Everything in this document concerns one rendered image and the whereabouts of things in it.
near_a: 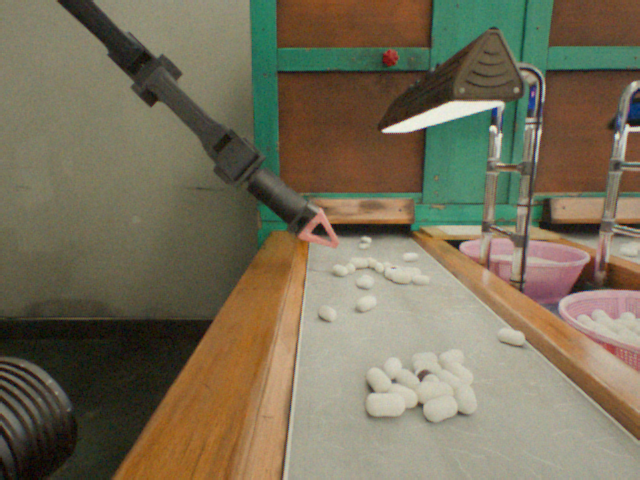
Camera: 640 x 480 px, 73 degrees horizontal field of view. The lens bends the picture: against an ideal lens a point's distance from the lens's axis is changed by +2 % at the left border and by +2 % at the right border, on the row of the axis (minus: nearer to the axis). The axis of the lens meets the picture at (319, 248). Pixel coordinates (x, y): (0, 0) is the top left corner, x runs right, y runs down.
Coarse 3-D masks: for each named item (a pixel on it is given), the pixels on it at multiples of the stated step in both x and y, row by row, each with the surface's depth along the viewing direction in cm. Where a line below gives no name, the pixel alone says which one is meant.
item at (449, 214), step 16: (416, 208) 128; (432, 208) 128; (448, 208) 128; (464, 208) 128; (480, 208) 128; (496, 208) 128; (512, 208) 128; (272, 224) 129; (320, 224) 144; (336, 224) 144; (352, 224) 144; (368, 224) 144; (416, 224) 129; (432, 224) 129; (448, 224) 129; (464, 224) 129; (480, 224) 129; (496, 224) 129; (512, 224) 129; (544, 224) 144; (560, 224) 144; (576, 224) 144; (592, 224) 144; (624, 224) 138; (448, 240) 130; (464, 240) 130
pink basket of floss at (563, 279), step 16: (496, 240) 112; (544, 256) 107; (560, 256) 104; (576, 256) 99; (496, 272) 92; (528, 272) 89; (560, 272) 88; (576, 272) 90; (528, 288) 90; (544, 288) 90; (560, 288) 91
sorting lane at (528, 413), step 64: (320, 256) 106; (384, 256) 106; (320, 320) 65; (384, 320) 65; (448, 320) 65; (320, 384) 47; (512, 384) 47; (320, 448) 36; (384, 448) 36; (448, 448) 36; (512, 448) 37; (576, 448) 37
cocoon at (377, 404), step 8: (368, 400) 40; (376, 400) 40; (384, 400) 40; (392, 400) 40; (400, 400) 40; (368, 408) 40; (376, 408) 40; (384, 408) 40; (392, 408) 40; (400, 408) 40; (376, 416) 40; (392, 416) 40
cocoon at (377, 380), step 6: (372, 372) 45; (378, 372) 45; (366, 378) 46; (372, 378) 45; (378, 378) 44; (384, 378) 44; (372, 384) 44; (378, 384) 44; (384, 384) 44; (390, 384) 44; (378, 390) 44; (384, 390) 44
